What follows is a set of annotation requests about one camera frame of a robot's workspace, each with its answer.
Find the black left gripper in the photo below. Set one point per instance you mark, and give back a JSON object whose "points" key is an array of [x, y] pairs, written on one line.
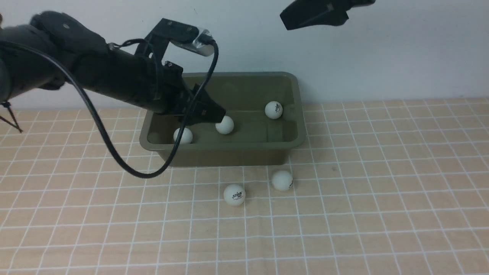
{"points": [[162, 89]]}

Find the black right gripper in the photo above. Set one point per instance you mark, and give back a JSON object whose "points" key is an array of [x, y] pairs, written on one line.
{"points": [[305, 13]]}

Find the checkered beige tablecloth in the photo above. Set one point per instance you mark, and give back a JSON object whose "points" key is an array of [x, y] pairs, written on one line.
{"points": [[379, 188]]}

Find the plain white ball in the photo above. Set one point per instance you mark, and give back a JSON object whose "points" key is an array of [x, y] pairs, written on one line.
{"points": [[226, 126]]}

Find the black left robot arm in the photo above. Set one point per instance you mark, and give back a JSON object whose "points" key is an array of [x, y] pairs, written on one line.
{"points": [[54, 49]]}

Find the olive green plastic bin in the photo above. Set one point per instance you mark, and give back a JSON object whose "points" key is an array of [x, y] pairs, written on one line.
{"points": [[256, 139]]}

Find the white ball logo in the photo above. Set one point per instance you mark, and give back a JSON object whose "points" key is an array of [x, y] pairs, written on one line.
{"points": [[234, 195]]}

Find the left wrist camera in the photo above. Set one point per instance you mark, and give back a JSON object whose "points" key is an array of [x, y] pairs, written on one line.
{"points": [[191, 38]]}

